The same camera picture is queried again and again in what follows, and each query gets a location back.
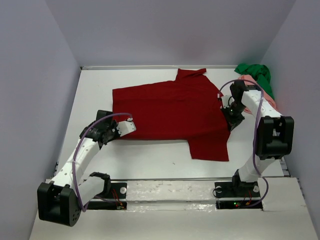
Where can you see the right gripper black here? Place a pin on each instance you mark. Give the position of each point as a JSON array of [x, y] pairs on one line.
[[232, 122]]

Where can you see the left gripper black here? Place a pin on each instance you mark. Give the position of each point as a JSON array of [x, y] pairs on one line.
[[114, 124]]

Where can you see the dark red t shirt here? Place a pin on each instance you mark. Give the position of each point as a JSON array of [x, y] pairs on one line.
[[186, 108]]

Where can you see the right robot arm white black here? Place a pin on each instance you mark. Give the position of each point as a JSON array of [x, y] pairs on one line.
[[272, 138]]

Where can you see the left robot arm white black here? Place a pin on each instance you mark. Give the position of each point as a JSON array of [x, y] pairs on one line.
[[63, 198]]

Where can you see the pink t shirt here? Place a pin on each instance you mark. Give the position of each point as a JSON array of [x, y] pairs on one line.
[[267, 97]]

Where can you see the green t shirt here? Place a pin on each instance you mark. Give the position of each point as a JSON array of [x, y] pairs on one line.
[[260, 73]]

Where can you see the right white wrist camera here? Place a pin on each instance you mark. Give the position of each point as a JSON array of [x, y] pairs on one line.
[[225, 100]]

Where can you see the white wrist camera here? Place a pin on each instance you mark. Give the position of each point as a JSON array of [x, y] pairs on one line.
[[225, 100], [125, 127]]

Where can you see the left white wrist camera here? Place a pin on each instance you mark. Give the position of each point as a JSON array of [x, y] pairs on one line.
[[125, 127]]

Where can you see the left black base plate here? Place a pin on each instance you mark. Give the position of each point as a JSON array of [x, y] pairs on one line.
[[113, 200]]

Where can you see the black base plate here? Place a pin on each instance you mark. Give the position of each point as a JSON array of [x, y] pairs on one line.
[[113, 200], [238, 198]]

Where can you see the metal rail at table front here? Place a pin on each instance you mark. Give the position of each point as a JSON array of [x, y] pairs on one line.
[[216, 179]]

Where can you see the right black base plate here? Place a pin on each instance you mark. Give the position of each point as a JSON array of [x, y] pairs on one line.
[[238, 198]]

